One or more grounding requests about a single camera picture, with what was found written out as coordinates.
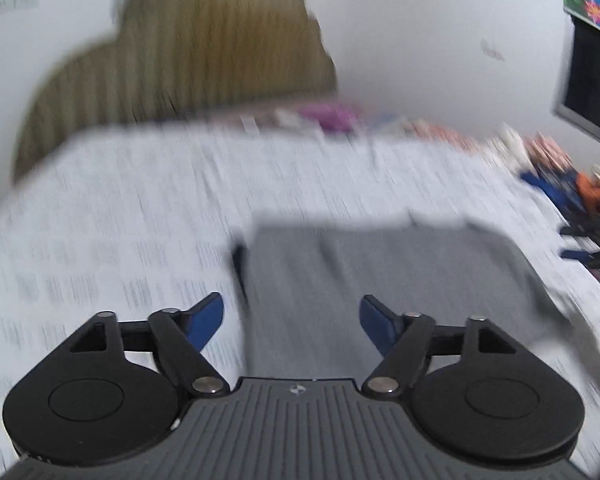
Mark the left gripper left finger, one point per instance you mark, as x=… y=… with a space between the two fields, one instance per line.
x=179 y=337

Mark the purple cloth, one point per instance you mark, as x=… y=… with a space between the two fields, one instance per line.
x=332 y=117

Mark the dark window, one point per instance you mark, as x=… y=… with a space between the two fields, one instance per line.
x=578 y=99

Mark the olive green upholstered headboard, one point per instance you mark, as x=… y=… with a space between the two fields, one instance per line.
x=171 y=58

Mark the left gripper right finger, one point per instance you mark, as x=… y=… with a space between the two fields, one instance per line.
x=403 y=342

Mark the grey navy knit sweater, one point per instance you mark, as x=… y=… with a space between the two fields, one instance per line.
x=303 y=284

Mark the pile of colourful clothes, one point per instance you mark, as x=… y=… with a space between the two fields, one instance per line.
x=539 y=161

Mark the white quilt with blue script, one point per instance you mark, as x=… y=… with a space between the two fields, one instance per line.
x=134 y=221

